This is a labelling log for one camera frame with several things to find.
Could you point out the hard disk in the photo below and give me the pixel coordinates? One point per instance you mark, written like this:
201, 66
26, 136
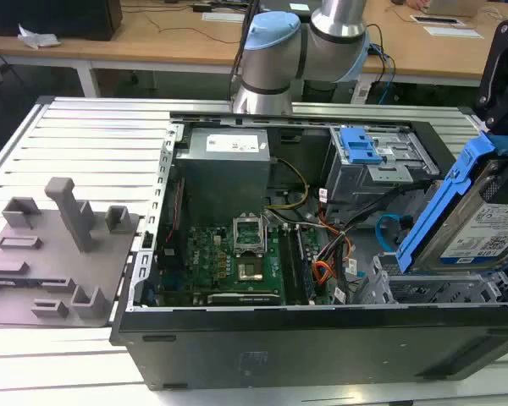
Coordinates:
470, 228

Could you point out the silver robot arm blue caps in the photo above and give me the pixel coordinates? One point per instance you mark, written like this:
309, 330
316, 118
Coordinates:
271, 55

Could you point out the metal disk bay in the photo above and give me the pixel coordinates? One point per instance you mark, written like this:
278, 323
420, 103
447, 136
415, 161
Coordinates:
427, 289

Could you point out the white label sheet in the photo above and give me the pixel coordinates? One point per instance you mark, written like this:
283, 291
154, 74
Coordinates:
224, 17
453, 31

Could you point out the blue drive cage latch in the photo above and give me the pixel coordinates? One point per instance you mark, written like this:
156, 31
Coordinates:
360, 146

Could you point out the metal drive cage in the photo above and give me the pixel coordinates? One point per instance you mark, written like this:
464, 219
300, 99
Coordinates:
355, 182

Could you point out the black RAM stick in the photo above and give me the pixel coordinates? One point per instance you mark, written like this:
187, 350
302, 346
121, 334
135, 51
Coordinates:
305, 266

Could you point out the gray power supply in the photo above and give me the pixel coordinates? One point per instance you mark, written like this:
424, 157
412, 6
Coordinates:
220, 177

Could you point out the CPU socket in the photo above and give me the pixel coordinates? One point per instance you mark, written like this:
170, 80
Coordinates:
250, 271

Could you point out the black PC case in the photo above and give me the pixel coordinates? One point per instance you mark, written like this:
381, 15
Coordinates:
321, 347

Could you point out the black graphics card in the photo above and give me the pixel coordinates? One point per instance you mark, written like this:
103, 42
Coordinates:
245, 298

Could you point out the wooden desk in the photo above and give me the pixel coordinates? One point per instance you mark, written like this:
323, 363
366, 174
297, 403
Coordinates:
161, 46

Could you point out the green motherboard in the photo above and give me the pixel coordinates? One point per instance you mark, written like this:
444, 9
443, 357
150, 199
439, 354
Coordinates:
207, 254

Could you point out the black box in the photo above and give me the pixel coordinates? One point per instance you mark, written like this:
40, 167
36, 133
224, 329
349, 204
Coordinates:
55, 19

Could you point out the crumpled white paper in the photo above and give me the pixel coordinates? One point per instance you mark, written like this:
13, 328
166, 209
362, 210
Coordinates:
38, 39

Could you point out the gray parts rack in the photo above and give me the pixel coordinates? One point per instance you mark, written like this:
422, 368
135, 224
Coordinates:
46, 254

